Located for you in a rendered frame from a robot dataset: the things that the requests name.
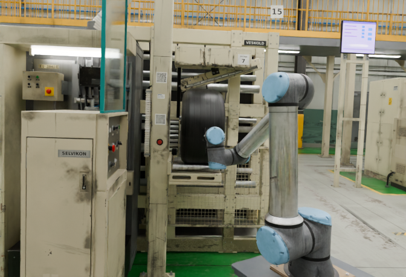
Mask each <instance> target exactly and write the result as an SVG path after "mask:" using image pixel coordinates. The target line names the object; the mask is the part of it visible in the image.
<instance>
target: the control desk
mask: <svg viewBox="0 0 406 277"><path fill-rule="evenodd" d="M127 132H128V112H126V111H122V112H108V113H100V112H99V111H82V110H44V111H21V274H20V277H124V256H125V230H126V179H127V169H126V168H127Z"/></svg>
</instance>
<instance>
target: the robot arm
mask: <svg viewBox="0 0 406 277"><path fill-rule="evenodd" d="M314 92H315V90H314V84H313V82H312V81H311V79H310V78H309V77H308V76H306V75H304V74H301V73H285V72H279V73H272V74H270V75H269V76H268V77H267V78H266V79H265V81H264V82H263V85H262V96H263V97H264V100H265V101H267V102H268V108H269V113H268V114H267V115H266V116H265V117H264V118H263V119H262V120H261V121H260V122H259V123H258V124H257V125H256V126H255V127H254V128H253V129H252V130H251V131H250V132H249V133H248V134H247V135H246V136H245V137H244V138H243V139H242V140H241V141H240V142H239V143H238V144H237V145H236V146H235V147H234V148H231V149H225V148H224V137H225V135H224V132H223V130H221V129H220V128H218V127H215V126H214V127H209V128H205V135H204V137H205V138H203V141H205V142H207V145H206V151H205V155H206V156H208V165H209V168H210V169H226V168H227V166H231V165H242V164H245V163H247V162H248V161H249V159H250V155H251V154H252V153H253V152H254V151H255V150H256V149H257V148H258V147H259V146H260V145H261V144H262V143H263V142H265V141H266V140H267V139H268V138H269V212H268V213H267V214H266V215H265V226H262V227H261V228H260V229H259V230H258V231H257V233H256V240H257V241H256V243H257V246H258V249H259V251H260V253H261V254H262V256H263V257H264V258H265V259H266V260H267V261H268V262H269V263H271V264H274V265H280V264H286V263H287V262H289V263H288V270H289V272H290V273H291V274H292V275H293V276H295V277H334V273H335V272H334V268H333V265H332V262H331V260H330V244H331V231H332V218H331V216H330V215H329V214H328V213H327V212H325V211H323V210H319V209H315V208H311V207H298V111H302V110H304V109H305V108H306V107H307V106H309V104H310V103H311V102H312V99H313V97H314Z"/></svg>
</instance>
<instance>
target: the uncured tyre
mask: <svg viewBox="0 0 406 277"><path fill-rule="evenodd" d="M214 126H215V127H218V128H220V129H221V130H223V132H224V133H225V103H224V97H223V95H222V94H221V93H220V92H219V91H218V90H212V89H196V88H192V89H189V90H187V91H186V92H185V93H184V94H183V97H182V111H181V147H180V154H181V160H182V161H183V162H184V163H185V164H208V156H206V155H205V151H206V145H207V142H205V141H203V139H204V138H205V137H204V135H205V128H209V127H214Z"/></svg>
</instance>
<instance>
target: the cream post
mask: <svg viewBox="0 0 406 277"><path fill-rule="evenodd" d="M173 9H174V0H155V5H154V28H153V71H152V114H151V136H150V180H149V223H148V245H147V277H165V273H166V243H167V204H168V184H169V175H167V160H168V157H169V146H170V107H171V87H172V48H173ZM156 72H167V83H156ZM158 94H165V98H164V99H158ZM155 114H166V124H165V125H155ZM158 140H161V141H162V143H161V144H160V145H159V144H158Z"/></svg>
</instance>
